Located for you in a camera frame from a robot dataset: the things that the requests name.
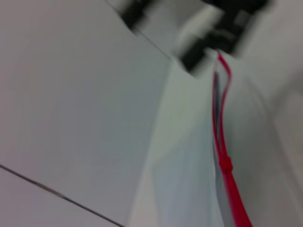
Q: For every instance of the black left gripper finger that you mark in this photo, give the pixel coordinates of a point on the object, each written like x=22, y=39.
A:
x=136, y=14
x=227, y=30

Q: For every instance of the clear document bag red zipper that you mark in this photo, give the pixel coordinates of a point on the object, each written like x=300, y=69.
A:
x=184, y=165

